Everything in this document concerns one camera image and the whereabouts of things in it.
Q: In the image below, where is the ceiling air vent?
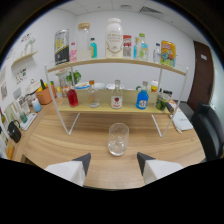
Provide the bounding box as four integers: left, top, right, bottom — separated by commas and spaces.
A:
139, 5, 164, 15

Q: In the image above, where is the white folded bag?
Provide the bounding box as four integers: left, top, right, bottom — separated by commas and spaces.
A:
171, 108, 194, 132

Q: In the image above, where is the large white bottle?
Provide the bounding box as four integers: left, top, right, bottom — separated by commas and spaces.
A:
105, 17, 124, 59

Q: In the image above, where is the green potted plant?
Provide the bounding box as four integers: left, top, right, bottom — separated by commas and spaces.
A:
65, 69, 82, 85

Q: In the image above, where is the clear bottle red label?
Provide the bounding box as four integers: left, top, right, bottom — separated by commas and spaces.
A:
110, 79, 124, 110

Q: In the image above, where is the white tray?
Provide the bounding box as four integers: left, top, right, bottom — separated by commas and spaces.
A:
19, 112, 38, 131

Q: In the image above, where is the clear bottle green cap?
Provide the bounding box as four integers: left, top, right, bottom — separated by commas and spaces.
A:
137, 32, 149, 62

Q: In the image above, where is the blue liquid bottle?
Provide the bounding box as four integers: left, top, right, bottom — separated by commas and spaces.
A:
135, 81, 150, 110

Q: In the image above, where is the white figurine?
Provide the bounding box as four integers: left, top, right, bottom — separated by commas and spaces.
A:
23, 37, 37, 56

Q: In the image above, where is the brown door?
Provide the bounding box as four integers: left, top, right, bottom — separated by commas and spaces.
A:
186, 40, 214, 113

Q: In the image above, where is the red and white carton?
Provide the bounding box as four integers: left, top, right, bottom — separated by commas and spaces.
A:
122, 34, 133, 59

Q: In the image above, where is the white pot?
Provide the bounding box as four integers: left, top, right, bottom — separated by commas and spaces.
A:
25, 79, 42, 96

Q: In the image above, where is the clear bottle orange cap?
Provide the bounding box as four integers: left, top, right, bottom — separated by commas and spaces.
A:
87, 79, 101, 109

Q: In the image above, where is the red liquid bottle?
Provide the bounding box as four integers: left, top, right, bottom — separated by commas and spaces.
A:
66, 85, 80, 108

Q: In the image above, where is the small clear bottle blue cap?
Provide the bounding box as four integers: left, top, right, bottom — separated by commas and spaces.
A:
152, 42, 162, 65

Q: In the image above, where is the clear glass cup with ice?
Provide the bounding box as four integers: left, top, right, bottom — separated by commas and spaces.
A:
107, 122, 130, 157

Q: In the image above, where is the small teal bottle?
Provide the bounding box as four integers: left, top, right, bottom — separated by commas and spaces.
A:
90, 37, 98, 60

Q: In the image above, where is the black bag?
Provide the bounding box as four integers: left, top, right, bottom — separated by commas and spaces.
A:
7, 119, 23, 144

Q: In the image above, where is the glass jar with cork lid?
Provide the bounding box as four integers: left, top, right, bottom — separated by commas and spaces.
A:
76, 22, 92, 62

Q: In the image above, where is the yellow colourful can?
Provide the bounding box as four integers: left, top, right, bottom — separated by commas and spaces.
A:
160, 40, 177, 68

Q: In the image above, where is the light blue cup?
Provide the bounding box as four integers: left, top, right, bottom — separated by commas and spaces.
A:
31, 98, 43, 113

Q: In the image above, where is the small pink bottle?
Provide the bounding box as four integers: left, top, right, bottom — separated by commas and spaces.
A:
69, 42, 78, 63

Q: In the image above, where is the black armchair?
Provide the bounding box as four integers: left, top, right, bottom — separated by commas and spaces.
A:
190, 102, 224, 163

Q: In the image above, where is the white metal wooden shelf rack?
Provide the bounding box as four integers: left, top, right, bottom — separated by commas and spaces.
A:
44, 57, 190, 138

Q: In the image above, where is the wooden wall shelf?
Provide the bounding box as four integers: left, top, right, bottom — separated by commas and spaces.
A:
10, 50, 39, 68

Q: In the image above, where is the small glass of mint leaves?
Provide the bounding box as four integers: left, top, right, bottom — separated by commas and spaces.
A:
155, 91, 169, 112

